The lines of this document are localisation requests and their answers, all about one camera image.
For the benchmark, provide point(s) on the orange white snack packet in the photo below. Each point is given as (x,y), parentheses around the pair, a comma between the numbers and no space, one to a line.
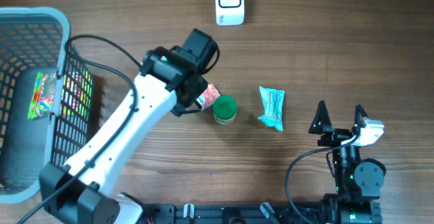
(208,97)

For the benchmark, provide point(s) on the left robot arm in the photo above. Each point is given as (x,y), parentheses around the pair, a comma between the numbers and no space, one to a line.
(169,81)

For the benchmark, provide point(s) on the white barcode scanner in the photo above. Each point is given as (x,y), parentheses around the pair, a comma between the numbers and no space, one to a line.
(230,12)

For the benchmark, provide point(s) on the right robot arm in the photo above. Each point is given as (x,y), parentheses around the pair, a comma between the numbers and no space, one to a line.
(358,181)

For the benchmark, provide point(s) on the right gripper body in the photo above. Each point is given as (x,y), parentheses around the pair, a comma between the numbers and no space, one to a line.
(335,136)

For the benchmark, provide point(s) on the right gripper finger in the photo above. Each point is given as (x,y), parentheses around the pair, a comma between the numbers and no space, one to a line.
(321,123)
(360,115)

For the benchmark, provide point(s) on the teal tissue packet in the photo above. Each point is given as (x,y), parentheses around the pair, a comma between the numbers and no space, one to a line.
(272,101)

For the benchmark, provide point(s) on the grey plastic mesh basket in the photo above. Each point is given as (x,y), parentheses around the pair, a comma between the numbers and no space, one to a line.
(32,42)

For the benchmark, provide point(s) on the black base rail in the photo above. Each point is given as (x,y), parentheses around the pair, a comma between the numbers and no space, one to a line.
(303,212)

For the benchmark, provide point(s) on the colourful gummy candy bag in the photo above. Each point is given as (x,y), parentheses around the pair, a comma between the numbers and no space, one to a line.
(42,101)

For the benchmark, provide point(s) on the green lid jar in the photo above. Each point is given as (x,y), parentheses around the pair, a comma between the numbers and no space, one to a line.
(224,109)

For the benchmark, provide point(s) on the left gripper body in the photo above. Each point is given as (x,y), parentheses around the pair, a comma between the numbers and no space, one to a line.
(188,103)

